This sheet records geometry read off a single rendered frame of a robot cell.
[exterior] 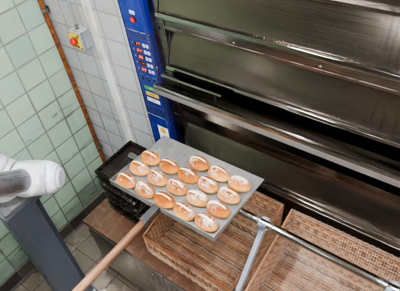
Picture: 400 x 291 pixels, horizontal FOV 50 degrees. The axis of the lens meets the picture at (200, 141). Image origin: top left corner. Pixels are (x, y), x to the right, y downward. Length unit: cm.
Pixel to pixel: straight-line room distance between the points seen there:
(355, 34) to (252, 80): 48
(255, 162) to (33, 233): 118
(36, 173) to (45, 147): 91
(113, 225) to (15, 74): 100
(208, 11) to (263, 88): 37
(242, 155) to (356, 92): 74
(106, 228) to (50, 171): 66
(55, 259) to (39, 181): 73
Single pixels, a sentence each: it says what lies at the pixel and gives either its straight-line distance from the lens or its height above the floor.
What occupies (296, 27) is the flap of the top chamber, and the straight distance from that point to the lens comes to 152.
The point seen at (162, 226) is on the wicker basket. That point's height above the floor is 66.
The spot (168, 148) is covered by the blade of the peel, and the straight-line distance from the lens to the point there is 198.
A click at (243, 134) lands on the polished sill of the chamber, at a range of 199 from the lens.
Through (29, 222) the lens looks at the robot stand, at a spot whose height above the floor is 88.
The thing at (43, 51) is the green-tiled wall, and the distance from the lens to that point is 267.
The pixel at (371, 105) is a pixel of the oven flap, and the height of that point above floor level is 155.
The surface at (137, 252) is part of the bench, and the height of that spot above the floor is 58.
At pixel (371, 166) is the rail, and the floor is 143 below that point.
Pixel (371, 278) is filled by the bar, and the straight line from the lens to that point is 159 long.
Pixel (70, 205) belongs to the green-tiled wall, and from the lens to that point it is 324.
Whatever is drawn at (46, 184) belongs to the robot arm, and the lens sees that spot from 202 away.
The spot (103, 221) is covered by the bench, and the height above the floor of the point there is 58.
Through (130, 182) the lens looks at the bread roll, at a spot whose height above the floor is 122.
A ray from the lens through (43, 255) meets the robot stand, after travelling 253.
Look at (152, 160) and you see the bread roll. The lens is 189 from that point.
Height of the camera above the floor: 253
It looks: 43 degrees down
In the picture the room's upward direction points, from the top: 10 degrees counter-clockwise
